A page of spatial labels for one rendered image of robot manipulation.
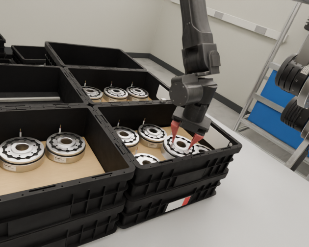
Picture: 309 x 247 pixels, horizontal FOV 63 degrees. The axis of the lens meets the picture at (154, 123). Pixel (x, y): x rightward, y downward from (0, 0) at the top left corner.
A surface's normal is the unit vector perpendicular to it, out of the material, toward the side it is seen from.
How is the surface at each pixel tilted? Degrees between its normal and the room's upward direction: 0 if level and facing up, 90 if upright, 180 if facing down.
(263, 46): 90
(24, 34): 90
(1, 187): 0
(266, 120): 90
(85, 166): 0
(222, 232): 0
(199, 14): 55
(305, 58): 90
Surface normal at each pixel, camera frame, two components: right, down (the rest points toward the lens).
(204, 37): 0.63, 0.00
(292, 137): -0.73, 0.15
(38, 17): 0.63, 0.52
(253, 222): 0.26, -0.84
